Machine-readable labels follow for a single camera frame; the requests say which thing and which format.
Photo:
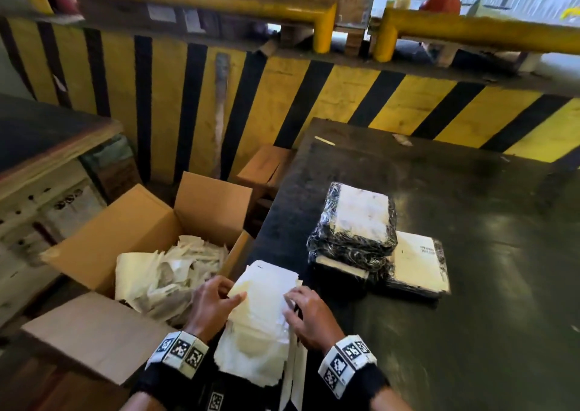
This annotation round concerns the small brown cardboard box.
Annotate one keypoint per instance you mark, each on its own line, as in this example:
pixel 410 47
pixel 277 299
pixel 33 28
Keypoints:
pixel 265 164

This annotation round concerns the small wooden stick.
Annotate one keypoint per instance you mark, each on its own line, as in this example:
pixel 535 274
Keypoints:
pixel 325 140

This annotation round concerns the yellow guard rail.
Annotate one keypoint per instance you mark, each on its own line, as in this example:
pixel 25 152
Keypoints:
pixel 226 0
pixel 489 32

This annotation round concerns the crumpled tape scrap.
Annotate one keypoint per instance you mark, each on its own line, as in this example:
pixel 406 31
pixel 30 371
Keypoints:
pixel 402 140

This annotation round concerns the green covered dark box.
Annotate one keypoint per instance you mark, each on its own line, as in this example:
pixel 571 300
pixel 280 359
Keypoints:
pixel 113 152

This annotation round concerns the pile of crumpled backing paper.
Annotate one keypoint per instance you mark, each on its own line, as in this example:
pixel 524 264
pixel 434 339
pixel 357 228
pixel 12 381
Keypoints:
pixel 149 279

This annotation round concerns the stack black packets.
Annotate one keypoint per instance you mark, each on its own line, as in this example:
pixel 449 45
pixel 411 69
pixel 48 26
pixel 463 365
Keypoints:
pixel 358 211

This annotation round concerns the black wristband with white markers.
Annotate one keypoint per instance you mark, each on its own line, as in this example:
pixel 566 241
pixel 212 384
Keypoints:
pixel 344 361
pixel 181 349

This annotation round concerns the person's right forearm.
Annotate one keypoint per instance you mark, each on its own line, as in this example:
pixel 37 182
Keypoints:
pixel 389 401

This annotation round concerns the white table with wooden legs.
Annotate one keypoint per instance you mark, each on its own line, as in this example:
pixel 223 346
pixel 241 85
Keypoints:
pixel 446 55

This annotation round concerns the wooden pallet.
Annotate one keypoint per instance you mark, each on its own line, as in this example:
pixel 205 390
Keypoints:
pixel 353 41

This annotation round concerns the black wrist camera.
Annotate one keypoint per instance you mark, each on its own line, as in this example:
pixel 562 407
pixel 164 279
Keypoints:
pixel 216 401

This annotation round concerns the person's right hand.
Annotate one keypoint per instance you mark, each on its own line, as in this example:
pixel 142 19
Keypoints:
pixel 317 324

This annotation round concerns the person's left hand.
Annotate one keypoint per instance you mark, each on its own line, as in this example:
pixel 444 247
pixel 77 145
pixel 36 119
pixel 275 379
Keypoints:
pixel 213 311

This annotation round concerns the shiny black film package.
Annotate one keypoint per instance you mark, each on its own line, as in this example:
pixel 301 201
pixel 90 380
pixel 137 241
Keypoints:
pixel 440 250

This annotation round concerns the open brown cardboard box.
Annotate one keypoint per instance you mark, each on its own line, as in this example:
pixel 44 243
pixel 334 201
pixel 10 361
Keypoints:
pixel 113 225

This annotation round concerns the small yellow floor rail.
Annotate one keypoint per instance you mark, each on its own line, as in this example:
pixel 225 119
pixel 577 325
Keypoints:
pixel 571 13

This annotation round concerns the dark top side table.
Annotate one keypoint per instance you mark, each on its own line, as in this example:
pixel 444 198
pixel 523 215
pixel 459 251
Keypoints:
pixel 41 134

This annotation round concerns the small wooden block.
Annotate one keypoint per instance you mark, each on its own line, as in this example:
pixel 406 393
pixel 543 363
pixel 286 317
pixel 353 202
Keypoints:
pixel 268 47

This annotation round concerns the white paper tag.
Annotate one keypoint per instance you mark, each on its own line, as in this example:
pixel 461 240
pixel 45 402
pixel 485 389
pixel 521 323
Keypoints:
pixel 161 13
pixel 195 21

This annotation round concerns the stack of white labels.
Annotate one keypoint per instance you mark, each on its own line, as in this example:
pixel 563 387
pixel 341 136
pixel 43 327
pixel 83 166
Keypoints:
pixel 253 356

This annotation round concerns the yellow black striped barrier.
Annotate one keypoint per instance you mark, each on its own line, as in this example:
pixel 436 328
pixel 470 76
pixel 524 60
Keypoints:
pixel 167 107

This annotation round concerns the person's left forearm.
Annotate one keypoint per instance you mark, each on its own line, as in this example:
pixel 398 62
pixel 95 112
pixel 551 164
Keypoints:
pixel 136 404

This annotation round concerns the red hard hat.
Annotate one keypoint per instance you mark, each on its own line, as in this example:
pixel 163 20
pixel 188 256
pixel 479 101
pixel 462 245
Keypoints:
pixel 439 2
pixel 65 4

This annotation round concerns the white printed cardboard box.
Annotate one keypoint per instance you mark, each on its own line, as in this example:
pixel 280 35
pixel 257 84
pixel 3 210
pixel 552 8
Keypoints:
pixel 68 207

